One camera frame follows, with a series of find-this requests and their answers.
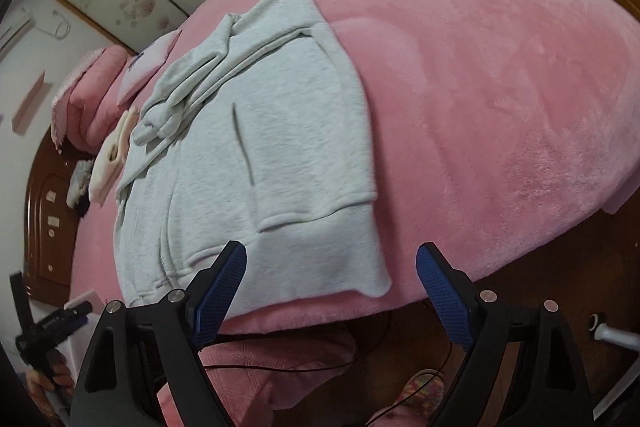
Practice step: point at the pink pyjama legs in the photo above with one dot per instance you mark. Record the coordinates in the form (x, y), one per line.
(257, 378)

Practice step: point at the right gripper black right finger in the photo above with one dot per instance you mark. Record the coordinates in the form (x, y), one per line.
(521, 365)

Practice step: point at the colourful knitted right slipper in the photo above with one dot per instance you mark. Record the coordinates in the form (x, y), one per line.
(422, 393)

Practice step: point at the light grey hoodie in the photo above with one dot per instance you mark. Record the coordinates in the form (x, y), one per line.
(261, 135)

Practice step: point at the white pink printed pillow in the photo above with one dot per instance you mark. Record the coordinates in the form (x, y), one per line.
(145, 65)

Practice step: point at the grey small folded cloth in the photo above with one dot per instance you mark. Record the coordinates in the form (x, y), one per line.
(79, 182)

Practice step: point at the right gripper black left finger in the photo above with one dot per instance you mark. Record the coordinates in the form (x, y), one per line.
(135, 352)

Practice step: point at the cream folded garment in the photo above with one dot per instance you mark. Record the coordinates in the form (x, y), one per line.
(112, 157)

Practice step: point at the pink folded quilt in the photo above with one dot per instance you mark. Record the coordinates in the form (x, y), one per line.
(84, 110)

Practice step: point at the dark wooden headboard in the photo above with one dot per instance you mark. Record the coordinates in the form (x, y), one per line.
(50, 226)

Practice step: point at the pink fleece bed blanket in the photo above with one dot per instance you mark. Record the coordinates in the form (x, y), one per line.
(497, 126)

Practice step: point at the person left hand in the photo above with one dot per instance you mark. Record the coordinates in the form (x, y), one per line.
(38, 385)

